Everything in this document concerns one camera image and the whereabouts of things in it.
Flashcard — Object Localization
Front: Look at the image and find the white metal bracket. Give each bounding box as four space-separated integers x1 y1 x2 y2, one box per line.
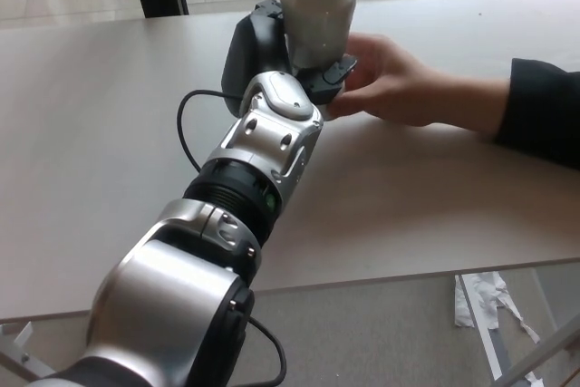
12 320 36 354

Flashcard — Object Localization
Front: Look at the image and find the person's bare hand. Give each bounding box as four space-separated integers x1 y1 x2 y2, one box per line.
325 33 512 135

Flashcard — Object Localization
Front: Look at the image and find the white crumpled paper strip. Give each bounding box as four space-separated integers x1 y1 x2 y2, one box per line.
453 270 543 346

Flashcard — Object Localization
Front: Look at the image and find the grey slanted table brace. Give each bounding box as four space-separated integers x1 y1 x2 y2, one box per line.
501 313 580 387
0 321 54 380

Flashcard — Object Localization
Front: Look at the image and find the person's black-sleeved forearm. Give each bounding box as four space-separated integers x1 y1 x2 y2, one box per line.
492 57 580 171

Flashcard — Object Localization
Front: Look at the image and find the white plastic bottle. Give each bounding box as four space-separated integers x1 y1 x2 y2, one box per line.
279 0 359 120

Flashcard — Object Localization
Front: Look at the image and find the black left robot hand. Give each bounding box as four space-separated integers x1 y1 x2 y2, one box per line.
219 0 360 119

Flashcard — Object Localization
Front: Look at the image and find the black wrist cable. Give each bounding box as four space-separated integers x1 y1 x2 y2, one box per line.
176 89 288 387

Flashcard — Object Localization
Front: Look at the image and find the white table frame bar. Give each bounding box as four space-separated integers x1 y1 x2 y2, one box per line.
457 274 508 382

